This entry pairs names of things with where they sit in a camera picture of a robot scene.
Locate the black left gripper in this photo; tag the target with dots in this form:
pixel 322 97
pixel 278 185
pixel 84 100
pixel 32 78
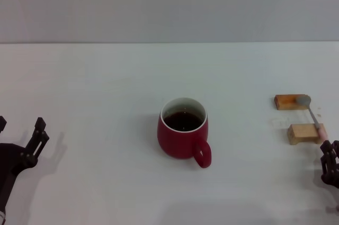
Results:
pixel 8 161

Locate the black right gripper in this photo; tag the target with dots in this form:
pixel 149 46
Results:
pixel 331 178

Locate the red ceramic cup with coffee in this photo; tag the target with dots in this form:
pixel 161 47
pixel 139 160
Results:
pixel 174 145

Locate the light wooden block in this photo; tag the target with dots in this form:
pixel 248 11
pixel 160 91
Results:
pixel 300 135

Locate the orange stained wooden block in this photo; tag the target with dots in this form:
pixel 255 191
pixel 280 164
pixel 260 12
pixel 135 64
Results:
pixel 284 102

